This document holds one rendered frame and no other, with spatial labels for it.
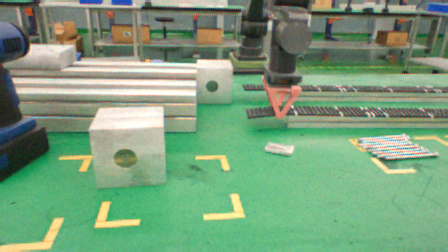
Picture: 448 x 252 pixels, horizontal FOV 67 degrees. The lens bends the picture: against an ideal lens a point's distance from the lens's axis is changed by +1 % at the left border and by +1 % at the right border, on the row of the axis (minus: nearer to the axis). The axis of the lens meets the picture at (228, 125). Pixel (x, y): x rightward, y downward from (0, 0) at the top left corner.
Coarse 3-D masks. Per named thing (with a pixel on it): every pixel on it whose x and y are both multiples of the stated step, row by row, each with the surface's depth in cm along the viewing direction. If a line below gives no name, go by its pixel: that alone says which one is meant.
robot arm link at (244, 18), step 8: (256, 0) 115; (248, 8) 120; (256, 8) 118; (240, 16) 126; (248, 16) 121; (256, 16) 121; (264, 16) 122; (240, 24) 124; (264, 24) 124; (240, 32) 126; (264, 32) 126
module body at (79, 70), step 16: (80, 64) 89; (96, 64) 89; (112, 64) 89; (128, 64) 90; (144, 64) 90; (160, 64) 91; (176, 64) 91; (192, 64) 92; (176, 80) 85; (192, 80) 86
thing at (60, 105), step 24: (24, 96) 64; (48, 96) 65; (72, 96) 65; (96, 96) 65; (120, 96) 66; (144, 96) 66; (168, 96) 66; (192, 96) 67; (48, 120) 67; (72, 120) 67; (168, 120) 68; (192, 120) 69
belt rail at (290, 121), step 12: (288, 120) 74; (300, 120) 74; (312, 120) 74; (324, 120) 75; (336, 120) 75; (348, 120) 75; (360, 120) 75; (372, 120) 75; (384, 120) 75; (396, 120) 76; (408, 120) 76; (420, 120) 76; (432, 120) 76; (444, 120) 76
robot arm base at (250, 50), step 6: (246, 42) 130; (252, 42) 129; (258, 42) 131; (240, 48) 133; (246, 48) 130; (252, 48) 130; (258, 48) 131; (234, 54) 134; (240, 54) 133; (246, 54) 131; (252, 54) 131; (258, 54) 132; (240, 60) 130; (246, 60) 131; (252, 60) 131; (258, 60) 132; (264, 60) 133
